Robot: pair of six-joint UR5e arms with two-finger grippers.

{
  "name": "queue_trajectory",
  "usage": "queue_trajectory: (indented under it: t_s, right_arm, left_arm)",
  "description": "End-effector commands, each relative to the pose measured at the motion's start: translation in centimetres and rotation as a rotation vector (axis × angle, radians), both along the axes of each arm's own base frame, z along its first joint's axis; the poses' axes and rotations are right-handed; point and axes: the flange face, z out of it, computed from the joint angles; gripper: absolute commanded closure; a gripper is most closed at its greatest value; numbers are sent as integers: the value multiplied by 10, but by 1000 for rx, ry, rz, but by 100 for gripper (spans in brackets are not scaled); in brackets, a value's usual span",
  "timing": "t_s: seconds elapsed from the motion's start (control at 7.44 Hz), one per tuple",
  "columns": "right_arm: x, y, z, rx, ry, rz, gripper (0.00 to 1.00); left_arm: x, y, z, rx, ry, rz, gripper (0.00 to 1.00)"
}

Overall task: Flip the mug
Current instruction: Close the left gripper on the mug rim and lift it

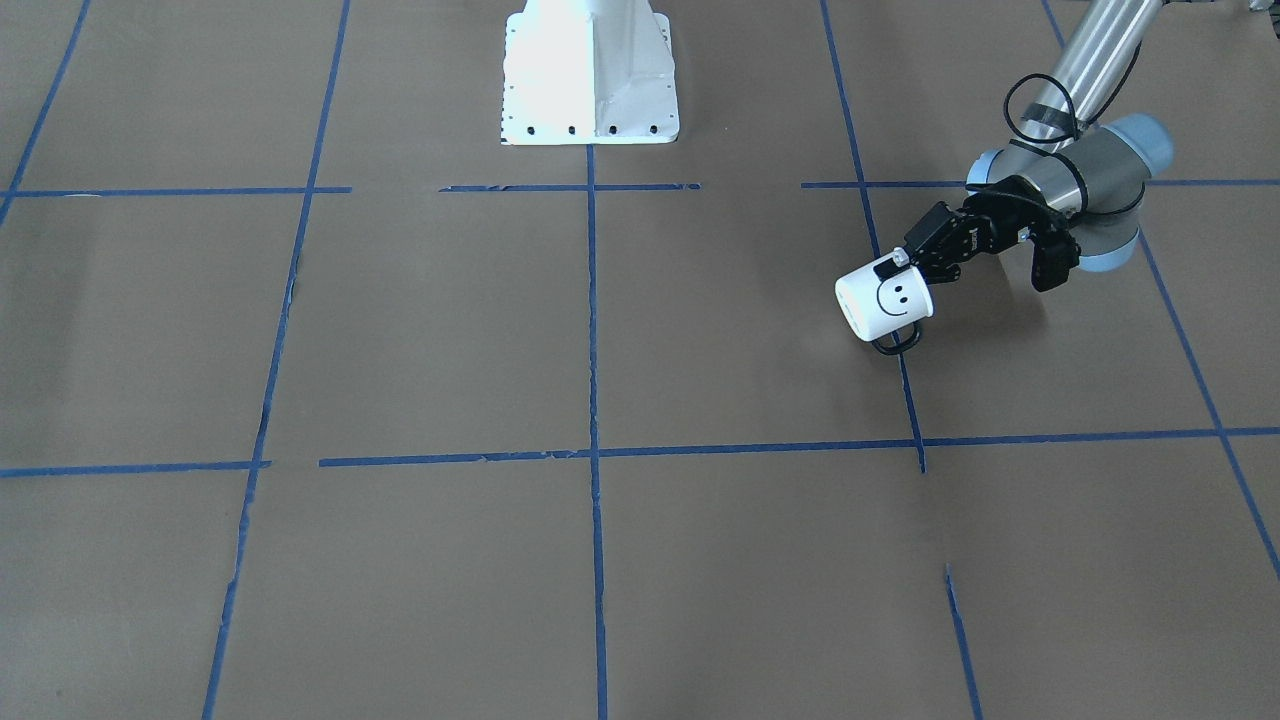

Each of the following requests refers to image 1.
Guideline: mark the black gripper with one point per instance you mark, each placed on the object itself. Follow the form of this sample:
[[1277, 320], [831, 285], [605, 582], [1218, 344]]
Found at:
[[992, 226]]

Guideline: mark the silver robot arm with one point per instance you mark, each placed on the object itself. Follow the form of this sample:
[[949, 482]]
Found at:
[[1066, 183]]

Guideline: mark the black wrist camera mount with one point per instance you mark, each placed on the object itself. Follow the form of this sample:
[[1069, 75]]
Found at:
[[1055, 253]]

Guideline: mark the white pedestal column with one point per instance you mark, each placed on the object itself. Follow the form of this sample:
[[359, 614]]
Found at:
[[588, 73]]

